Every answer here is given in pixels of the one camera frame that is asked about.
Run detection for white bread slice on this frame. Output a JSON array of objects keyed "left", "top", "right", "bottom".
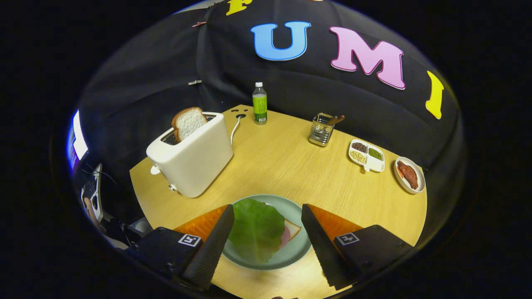
[{"left": 172, "top": 107, "right": 208, "bottom": 143}]

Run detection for white toaster cable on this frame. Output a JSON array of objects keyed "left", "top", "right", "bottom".
[{"left": 230, "top": 116, "right": 246, "bottom": 146}]

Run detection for white divided dish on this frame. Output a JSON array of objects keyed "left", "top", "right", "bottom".
[{"left": 348, "top": 139, "right": 386, "bottom": 173}]

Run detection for metal utensil holder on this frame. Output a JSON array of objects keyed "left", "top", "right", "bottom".
[{"left": 308, "top": 113, "right": 335, "bottom": 147}]

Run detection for bright screen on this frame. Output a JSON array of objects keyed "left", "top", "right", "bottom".
[{"left": 66, "top": 109, "right": 89, "bottom": 171}]

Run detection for green lettuce leaf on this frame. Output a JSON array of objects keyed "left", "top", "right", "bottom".
[{"left": 228, "top": 198, "right": 286, "bottom": 263}]

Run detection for pale green plate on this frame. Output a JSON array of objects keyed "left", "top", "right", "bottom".
[{"left": 222, "top": 194, "right": 312, "bottom": 271}]

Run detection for red meat slices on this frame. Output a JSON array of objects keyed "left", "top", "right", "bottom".
[{"left": 397, "top": 161, "right": 419, "bottom": 190}]

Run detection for white toaster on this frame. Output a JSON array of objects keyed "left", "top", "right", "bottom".
[{"left": 146, "top": 111, "right": 234, "bottom": 199}]

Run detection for green label drink bottle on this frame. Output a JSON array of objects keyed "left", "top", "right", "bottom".
[{"left": 252, "top": 82, "right": 268, "bottom": 125}]

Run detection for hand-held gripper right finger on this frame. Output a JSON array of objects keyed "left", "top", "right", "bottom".
[{"left": 301, "top": 203, "right": 415, "bottom": 290}]

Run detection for bread slice under lettuce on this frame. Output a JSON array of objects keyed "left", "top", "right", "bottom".
[{"left": 285, "top": 219, "right": 302, "bottom": 243}]

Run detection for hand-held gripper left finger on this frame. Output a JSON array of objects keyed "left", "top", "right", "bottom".
[{"left": 125, "top": 203, "right": 235, "bottom": 291}]

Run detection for dim grey equipment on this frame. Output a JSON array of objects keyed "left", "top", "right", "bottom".
[{"left": 81, "top": 163, "right": 154, "bottom": 250}]

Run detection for round white meat plate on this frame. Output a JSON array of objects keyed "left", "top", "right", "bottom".
[{"left": 394, "top": 157, "right": 426, "bottom": 194}]

